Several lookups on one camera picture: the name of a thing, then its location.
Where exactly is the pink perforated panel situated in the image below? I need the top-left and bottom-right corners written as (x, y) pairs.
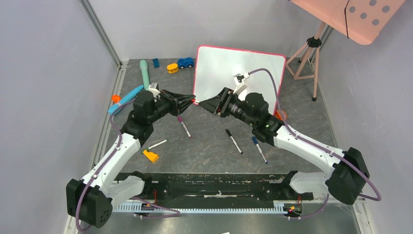
top-left (292, 0), bottom-right (405, 45)

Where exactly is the purple whiteboard marker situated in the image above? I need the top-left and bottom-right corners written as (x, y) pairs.
top-left (177, 115), bottom-right (191, 138)

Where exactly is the blue toy car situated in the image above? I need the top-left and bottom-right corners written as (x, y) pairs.
top-left (177, 57), bottom-right (195, 69)

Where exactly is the yellow toy ring block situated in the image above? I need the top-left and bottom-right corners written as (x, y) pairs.
top-left (167, 63), bottom-right (179, 74)

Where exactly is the black whiteboard marker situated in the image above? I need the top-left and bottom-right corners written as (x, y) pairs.
top-left (225, 129), bottom-right (243, 154)

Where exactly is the pink framed whiteboard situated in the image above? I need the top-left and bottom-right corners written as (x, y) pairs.
top-left (193, 45), bottom-right (286, 114)

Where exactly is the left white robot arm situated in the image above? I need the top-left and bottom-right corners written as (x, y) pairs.
top-left (66, 90), bottom-right (195, 232)

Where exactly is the blue whiteboard marker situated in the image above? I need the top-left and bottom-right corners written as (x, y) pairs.
top-left (252, 136), bottom-right (268, 164)

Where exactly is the large blue toy crayon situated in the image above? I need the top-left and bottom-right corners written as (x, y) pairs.
top-left (107, 85), bottom-right (144, 115)

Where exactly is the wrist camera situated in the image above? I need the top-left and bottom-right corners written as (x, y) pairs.
top-left (234, 72), bottom-right (250, 95)
top-left (147, 83), bottom-right (160, 97)

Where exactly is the green whiteboard marker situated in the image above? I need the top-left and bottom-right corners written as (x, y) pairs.
top-left (143, 139), bottom-right (168, 151)

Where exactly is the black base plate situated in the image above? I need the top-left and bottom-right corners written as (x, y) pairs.
top-left (132, 172), bottom-right (314, 208)

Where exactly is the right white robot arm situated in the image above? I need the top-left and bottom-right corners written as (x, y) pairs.
top-left (199, 88), bottom-right (370, 205)

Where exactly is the white slotted cable duct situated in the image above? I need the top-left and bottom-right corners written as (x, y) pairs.
top-left (113, 200), bottom-right (287, 215)

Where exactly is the small orange toy piece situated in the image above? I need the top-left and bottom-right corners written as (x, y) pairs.
top-left (111, 95), bottom-right (121, 103)

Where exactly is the orange semicircle toy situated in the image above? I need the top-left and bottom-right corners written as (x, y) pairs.
top-left (274, 110), bottom-right (287, 121)

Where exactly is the large mint toy crayon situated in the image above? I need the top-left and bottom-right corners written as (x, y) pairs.
top-left (139, 59), bottom-right (150, 90)

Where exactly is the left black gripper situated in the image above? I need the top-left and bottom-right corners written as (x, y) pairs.
top-left (148, 89), bottom-right (196, 123)

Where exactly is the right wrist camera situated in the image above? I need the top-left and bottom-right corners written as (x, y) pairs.
top-left (234, 72), bottom-right (250, 95)

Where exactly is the dark blue small block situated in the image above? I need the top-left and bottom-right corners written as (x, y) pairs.
top-left (152, 58), bottom-right (160, 68)

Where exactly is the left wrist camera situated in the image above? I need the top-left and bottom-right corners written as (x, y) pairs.
top-left (147, 83), bottom-right (160, 97)

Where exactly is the yellow orange plastic block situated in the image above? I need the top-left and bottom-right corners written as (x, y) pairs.
top-left (143, 150), bottom-right (159, 163)

